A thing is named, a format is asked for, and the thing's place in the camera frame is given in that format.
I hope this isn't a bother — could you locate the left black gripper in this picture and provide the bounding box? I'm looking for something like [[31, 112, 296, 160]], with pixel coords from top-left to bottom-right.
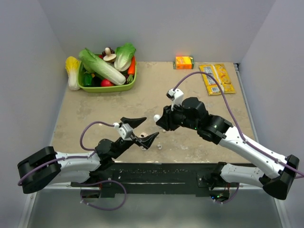
[[111, 117, 159, 159]]

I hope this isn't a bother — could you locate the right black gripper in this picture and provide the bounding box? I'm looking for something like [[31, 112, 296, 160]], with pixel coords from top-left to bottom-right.
[[157, 101, 200, 131]]

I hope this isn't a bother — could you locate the white oval charging case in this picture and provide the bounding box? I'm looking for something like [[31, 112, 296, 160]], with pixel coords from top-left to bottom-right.
[[153, 114, 161, 122]]

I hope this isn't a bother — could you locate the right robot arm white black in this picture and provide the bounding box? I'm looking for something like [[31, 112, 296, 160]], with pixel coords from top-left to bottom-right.
[[154, 97, 299, 200]]

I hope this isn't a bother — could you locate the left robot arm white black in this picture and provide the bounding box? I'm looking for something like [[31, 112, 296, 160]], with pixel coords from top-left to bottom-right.
[[17, 117, 159, 194]]

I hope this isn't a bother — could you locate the beige small charging case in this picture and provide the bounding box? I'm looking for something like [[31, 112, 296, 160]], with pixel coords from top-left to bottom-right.
[[140, 133, 148, 138]]

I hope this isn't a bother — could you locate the green plastic basket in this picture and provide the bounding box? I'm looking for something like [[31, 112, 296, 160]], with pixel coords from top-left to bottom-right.
[[77, 62, 137, 93]]

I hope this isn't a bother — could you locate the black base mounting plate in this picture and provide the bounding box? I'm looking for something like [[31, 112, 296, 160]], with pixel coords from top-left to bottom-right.
[[41, 162, 239, 199]]

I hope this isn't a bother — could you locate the yellow snack package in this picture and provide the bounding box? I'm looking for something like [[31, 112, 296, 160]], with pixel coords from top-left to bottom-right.
[[199, 64, 236, 95]]

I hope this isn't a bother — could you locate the orange green small box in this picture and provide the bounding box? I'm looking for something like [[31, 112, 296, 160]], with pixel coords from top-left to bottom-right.
[[173, 56, 194, 69]]

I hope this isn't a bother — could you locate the red tomato toy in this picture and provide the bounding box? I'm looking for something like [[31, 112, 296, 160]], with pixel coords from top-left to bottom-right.
[[100, 79, 115, 87]]

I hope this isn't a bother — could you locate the orange carrot toy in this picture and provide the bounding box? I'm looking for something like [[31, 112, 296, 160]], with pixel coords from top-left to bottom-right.
[[127, 56, 136, 84]]

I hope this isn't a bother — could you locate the dark eggplant toy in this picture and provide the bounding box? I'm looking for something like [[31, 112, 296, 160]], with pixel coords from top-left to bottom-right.
[[91, 76, 102, 87]]

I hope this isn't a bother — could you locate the green pepper toy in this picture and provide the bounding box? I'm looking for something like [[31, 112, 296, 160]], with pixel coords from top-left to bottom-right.
[[83, 73, 93, 87]]

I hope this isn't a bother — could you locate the large napa cabbage toy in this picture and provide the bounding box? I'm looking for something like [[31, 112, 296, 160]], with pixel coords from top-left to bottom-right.
[[79, 48, 126, 86]]

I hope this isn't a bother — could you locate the small green cabbage toy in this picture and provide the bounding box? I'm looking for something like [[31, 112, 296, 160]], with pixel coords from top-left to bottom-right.
[[114, 43, 136, 72]]

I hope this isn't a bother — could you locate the beige mushroom toy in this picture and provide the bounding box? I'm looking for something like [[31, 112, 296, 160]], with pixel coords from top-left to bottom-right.
[[103, 47, 116, 63]]

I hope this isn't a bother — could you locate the yellow cabbage toy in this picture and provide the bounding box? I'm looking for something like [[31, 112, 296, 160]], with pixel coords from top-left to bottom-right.
[[65, 56, 80, 91]]

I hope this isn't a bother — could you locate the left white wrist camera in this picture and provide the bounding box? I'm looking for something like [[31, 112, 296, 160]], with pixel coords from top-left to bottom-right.
[[113, 123, 133, 141]]

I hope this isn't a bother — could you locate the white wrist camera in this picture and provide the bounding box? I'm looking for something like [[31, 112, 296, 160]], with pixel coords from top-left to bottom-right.
[[113, 123, 133, 141], [166, 89, 184, 111]]

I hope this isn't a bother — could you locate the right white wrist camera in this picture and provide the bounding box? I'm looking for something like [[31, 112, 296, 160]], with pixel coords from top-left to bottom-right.
[[166, 89, 184, 111]]

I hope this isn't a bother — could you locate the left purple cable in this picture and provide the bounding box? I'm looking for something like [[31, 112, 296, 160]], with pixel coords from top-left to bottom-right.
[[17, 121, 127, 210]]

